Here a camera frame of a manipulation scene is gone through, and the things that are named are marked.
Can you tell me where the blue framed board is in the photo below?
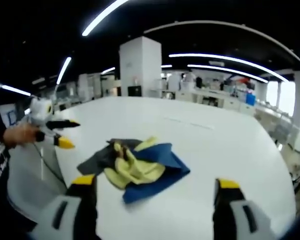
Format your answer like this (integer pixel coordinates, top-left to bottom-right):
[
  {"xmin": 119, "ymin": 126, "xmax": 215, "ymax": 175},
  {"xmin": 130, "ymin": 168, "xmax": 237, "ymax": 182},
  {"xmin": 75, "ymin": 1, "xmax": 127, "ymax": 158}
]
[{"xmin": 5, "ymin": 109, "xmax": 18, "ymax": 126}]

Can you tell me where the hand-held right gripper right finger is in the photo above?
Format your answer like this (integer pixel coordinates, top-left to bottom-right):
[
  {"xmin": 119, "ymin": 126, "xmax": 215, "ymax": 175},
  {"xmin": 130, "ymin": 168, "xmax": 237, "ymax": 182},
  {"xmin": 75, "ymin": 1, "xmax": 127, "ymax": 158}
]
[{"xmin": 212, "ymin": 177, "xmax": 276, "ymax": 240}]

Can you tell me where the blue storage bin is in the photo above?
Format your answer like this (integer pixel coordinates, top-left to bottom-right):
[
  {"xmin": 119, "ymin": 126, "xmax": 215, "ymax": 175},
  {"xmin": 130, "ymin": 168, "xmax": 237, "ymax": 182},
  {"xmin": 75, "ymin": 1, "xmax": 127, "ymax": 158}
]
[{"xmin": 245, "ymin": 93, "xmax": 257, "ymax": 105}]

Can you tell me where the long ceiling light strip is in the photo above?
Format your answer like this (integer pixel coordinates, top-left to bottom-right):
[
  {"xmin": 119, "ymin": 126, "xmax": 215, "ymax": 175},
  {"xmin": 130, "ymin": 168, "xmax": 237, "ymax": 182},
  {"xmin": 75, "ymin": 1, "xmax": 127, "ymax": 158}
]
[
  {"xmin": 55, "ymin": 56, "xmax": 73, "ymax": 86},
  {"xmin": 168, "ymin": 52, "xmax": 290, "ymax": 82},
  {"xmin": 0, "ymin": 83, "xmax": 32, "ymax": 97},
  {"xmin": 187, "ymin": 64, "xmax": 269, "ymax": 84},
  {"xmin": 81, "ymin": 0, "xmax": 130, "ymax": 37}
]

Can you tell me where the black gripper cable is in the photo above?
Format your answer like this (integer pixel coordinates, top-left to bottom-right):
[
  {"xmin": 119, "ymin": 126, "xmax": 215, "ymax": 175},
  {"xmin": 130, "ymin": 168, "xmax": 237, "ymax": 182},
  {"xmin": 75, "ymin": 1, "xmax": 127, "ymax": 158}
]
[{"xmin": 33, "ymin": 141, "xmax": 67, "ymax": 190}]

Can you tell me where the blue yellow grey garment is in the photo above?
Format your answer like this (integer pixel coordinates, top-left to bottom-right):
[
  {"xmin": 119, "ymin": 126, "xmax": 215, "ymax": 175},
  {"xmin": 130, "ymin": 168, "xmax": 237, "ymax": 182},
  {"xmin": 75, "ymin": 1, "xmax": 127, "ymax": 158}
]
[{"xmin": 76, "ymin": 135, "xmax": 192, "ymax": 205}]

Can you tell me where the black box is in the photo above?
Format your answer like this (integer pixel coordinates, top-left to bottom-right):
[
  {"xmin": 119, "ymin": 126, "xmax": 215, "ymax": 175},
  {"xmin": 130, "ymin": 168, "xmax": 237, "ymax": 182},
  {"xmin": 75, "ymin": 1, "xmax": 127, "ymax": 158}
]
[{"xmin": 127, "ymin": 85, "xmax": 143, "ymax": 97}]

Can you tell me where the person's left hand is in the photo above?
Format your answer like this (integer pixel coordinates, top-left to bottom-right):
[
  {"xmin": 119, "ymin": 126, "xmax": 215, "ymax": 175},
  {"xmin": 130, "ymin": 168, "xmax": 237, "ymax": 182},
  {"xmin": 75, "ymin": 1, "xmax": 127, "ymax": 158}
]
[{"xmin": 3, "ymin": 123, "xmax": 45, "ymax": 148}]

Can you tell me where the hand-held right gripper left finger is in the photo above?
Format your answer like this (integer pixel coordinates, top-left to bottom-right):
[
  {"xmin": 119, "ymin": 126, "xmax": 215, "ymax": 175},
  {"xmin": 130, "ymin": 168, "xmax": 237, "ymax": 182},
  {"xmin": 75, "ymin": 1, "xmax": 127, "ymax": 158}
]
[{"xmin": 29, "ymin": 174, "xmax": 98, "ymax": 240}]

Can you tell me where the white workbench counter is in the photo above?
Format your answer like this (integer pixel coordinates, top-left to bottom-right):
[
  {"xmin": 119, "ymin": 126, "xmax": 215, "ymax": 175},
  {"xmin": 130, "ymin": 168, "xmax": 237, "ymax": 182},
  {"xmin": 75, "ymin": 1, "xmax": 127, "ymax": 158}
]
[{"xmin": 175, "ymin": 89, "xmax": 256, "ymax": 114}]

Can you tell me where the white square pillar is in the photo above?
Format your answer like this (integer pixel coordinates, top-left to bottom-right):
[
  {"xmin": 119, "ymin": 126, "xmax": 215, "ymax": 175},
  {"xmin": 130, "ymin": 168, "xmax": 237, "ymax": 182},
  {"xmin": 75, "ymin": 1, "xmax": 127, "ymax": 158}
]
[{"xmin": 118, "ymin": 36, "xmax": 163, "ymax": 97}]

